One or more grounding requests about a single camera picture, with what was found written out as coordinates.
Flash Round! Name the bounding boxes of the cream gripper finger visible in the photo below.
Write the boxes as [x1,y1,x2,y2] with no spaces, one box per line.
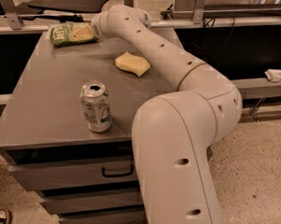
[68,24,94,42]

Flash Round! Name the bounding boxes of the green jalapeno chip bag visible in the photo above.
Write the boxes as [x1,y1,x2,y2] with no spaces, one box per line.
[49,22,98,47]

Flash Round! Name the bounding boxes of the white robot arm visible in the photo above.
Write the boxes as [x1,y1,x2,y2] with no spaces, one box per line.
[91,5,243,224]

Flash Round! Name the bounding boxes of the yellow sponge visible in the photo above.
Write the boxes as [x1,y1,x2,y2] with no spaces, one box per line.
[115,51,150,77]

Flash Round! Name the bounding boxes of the silver soda can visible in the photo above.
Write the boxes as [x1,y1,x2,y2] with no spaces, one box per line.
[79,80,112,133]

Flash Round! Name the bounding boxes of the grey drawer cabinet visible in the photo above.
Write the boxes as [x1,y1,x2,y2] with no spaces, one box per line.
[0,36,172,224]

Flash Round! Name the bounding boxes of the white crumpled wrapper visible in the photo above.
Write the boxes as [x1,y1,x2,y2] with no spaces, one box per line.
[264,69,281,83]

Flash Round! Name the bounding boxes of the metal railing frame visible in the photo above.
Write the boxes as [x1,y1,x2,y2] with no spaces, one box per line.
[0,0,281,40]

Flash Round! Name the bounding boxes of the black drawer handle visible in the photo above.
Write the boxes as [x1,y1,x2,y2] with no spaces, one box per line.
[102,165,134,179]

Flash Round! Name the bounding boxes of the black hanging cable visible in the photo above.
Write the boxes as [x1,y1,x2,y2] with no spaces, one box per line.
[206,17,236,72]

